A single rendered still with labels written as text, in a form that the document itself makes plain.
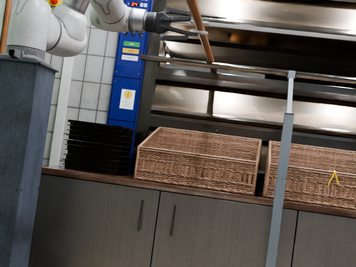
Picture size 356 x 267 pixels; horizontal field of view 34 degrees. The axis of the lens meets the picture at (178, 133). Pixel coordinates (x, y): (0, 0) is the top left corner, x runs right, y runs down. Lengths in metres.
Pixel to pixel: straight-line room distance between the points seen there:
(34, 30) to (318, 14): 1.54
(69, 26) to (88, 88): 0.77
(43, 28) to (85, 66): 0.89
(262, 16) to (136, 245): 1.39
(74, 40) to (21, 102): 0.41
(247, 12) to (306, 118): 0.65
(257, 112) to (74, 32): 1.09
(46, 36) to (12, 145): 0.46
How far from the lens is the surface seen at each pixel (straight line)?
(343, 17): 3.21
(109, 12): 2.06
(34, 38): 2.37
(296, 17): 3.17
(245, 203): 2.53
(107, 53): 3.22
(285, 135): 2.48
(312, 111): 3.11
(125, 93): 3.13
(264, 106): 3.09
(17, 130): 2.30
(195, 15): 1.95
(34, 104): 2.31
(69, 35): 2.52
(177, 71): 3.14
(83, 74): 3.24
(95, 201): 2.62
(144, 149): 2.62
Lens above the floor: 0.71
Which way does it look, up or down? 2 degrees up
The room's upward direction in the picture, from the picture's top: 8 degrees clockwise
